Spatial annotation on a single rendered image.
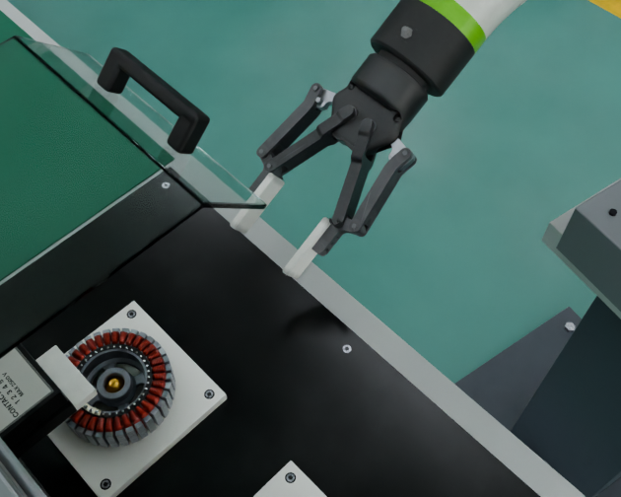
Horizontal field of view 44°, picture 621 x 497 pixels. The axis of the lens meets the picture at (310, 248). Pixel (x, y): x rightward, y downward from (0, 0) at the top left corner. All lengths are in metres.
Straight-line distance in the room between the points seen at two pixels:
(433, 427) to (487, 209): 1.17
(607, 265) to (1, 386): 0.61
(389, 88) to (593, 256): 0.30
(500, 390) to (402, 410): 0.88
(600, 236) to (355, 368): 0.30
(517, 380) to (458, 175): 0.56
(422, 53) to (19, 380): 0.46
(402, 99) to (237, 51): 1.49
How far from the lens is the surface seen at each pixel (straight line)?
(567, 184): 1.99
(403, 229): 1.82
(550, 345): 1.72
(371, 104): 0.78
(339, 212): 0.76
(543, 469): 0.81
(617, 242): 0.86
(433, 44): 0.76
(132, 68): 0.64
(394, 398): 0.78
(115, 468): 0.76
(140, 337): 0.77
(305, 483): 0.74
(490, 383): 1.65
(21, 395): 0.66
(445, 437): 0.78
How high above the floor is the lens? 1.49
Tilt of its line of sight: 57 degrees down
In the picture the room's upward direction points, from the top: straight up
